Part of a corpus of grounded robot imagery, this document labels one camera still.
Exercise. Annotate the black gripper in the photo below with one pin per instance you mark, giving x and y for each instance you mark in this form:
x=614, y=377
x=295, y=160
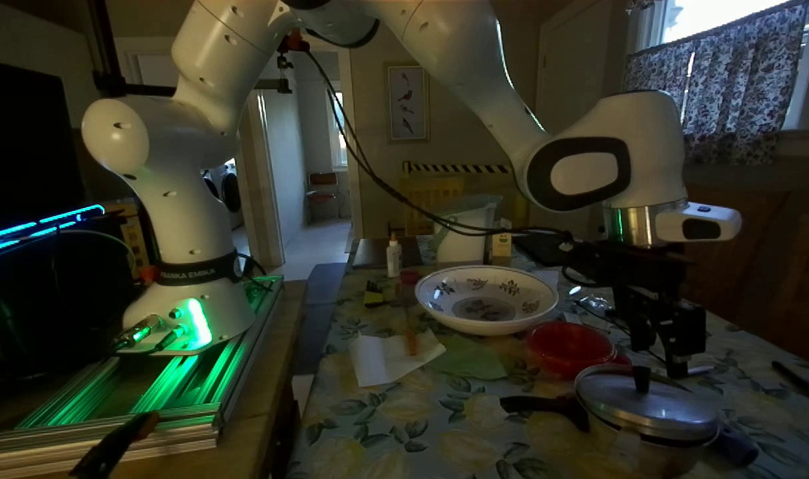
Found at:
x=639, y=271

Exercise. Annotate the silver lid with black knob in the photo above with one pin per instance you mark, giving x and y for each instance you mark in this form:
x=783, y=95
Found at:
x=653, y=408

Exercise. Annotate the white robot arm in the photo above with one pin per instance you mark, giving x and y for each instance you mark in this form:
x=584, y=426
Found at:
x=182, y=177

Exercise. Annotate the silver spoon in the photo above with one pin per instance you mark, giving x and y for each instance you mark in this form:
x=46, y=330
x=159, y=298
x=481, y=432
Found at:
x=590, y=302

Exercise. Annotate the large black pouch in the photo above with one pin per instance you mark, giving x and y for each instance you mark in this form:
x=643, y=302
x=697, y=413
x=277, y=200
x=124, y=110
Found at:
x=548, y=255

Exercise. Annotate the black pen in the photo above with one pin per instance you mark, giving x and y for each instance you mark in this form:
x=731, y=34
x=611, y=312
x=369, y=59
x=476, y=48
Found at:
x=799, y=380

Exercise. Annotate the white floral bowl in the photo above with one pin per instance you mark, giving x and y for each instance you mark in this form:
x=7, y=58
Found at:
x=485, y=302

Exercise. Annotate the small yellow label box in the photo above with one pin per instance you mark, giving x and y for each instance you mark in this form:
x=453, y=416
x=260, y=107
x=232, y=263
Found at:
x=502, y=245

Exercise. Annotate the floral lemon tablecloth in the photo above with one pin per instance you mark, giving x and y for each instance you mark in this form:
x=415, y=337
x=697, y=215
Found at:
x=440, y=416

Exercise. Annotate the orange stick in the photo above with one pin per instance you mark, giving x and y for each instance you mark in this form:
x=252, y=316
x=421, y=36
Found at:
x=412, y=337

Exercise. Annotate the yellow chair with striped tape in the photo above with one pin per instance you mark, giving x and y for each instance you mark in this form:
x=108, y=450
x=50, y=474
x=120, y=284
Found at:
x=448, y=191

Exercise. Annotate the floral patterned curtain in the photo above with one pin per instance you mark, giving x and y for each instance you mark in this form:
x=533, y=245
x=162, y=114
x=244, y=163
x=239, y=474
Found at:
x=742, y=80

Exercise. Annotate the white paper napkin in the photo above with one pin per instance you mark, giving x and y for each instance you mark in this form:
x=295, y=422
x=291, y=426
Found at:
x=392, y=356

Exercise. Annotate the small white bottle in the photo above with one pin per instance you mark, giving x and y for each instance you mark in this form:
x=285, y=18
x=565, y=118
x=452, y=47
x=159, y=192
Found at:
x=392, y=257

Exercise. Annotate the small dark yellow item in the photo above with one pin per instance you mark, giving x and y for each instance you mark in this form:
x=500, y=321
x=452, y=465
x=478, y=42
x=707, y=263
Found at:
x=377, y=293

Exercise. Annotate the white door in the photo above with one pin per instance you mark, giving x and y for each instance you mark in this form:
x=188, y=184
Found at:
x=569, y=63

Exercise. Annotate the white washing machine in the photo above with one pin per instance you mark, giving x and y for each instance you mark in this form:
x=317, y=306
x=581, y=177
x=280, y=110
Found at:
x=222, y=187

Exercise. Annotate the cyan LED strip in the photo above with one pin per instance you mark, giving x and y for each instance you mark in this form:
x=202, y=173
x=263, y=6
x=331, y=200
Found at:
x=42, y=227

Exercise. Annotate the black monitor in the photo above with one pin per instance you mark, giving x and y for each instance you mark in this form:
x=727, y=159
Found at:
x=22, y=151

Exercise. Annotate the bird wall picture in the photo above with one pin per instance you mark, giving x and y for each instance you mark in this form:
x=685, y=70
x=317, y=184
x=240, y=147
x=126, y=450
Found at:
x=408, y=103

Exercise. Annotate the aluminium rail base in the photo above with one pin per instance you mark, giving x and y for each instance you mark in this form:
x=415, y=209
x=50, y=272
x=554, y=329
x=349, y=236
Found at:
x=148, y=390

